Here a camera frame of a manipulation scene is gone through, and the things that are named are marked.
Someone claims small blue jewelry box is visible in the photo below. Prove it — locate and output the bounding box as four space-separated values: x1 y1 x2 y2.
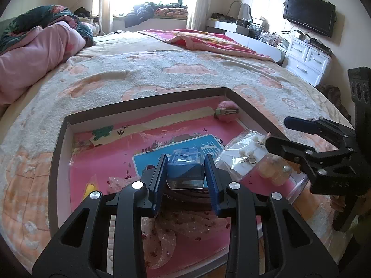
166 147 205 190

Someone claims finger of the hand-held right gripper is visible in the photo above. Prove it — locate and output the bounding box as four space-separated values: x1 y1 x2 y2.
284 116 355 144
265 136 319 177

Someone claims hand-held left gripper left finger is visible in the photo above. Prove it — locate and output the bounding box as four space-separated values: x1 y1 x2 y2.
32 154 169 278

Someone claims red pink blanket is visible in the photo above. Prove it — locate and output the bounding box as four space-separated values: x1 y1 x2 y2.
138 29 276 63

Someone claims brown shallow cardboard box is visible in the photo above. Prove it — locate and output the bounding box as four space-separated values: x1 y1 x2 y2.
48 87 308 278

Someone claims brown furry cushion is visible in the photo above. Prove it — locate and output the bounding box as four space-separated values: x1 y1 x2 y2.
315 84 352 123

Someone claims pink fluffy hair clip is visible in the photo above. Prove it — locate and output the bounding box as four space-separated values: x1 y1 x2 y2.
214 100 240 122

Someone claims clear bag of earrings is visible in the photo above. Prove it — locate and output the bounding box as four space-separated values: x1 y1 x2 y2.
216 130 271 181

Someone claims black set-top box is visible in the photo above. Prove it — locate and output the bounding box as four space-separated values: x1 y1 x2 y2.
309 38 331 53

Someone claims white rounded table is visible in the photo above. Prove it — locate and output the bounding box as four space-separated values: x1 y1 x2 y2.
224 30 286 66

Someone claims sheer dotted ribbon bow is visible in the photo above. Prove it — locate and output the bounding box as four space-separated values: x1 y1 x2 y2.
107 175 232 270

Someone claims white drawer cabinet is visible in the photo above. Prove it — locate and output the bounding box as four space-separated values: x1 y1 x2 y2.
285 36 332 87

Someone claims white desk lamp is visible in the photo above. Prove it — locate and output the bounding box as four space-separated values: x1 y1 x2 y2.
230 0 252 21

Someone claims yellow hair clip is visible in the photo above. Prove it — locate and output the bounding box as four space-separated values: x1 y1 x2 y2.
83 182 96 200

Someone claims pile of dark clothes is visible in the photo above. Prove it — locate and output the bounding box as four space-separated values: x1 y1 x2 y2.
125 2 163 28

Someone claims colourful folded blanket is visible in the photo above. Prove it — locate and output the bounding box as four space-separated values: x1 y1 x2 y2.
155 6 189 21

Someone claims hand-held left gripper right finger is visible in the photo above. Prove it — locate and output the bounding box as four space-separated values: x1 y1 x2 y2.
204 154 339 278

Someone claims pink quilt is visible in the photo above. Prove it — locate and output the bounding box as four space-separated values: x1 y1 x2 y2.
0 14 87 106

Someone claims black television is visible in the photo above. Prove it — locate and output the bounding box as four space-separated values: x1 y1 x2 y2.
283 0 337 38

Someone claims white curtain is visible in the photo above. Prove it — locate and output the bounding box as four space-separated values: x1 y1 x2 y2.
96 0 114 34
187 0 212 31

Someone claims person's right hand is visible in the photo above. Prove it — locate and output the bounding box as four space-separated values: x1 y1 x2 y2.
330 195 345 212

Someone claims cream peach plush blanket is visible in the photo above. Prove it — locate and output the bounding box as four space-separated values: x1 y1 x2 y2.
0 30 357 278

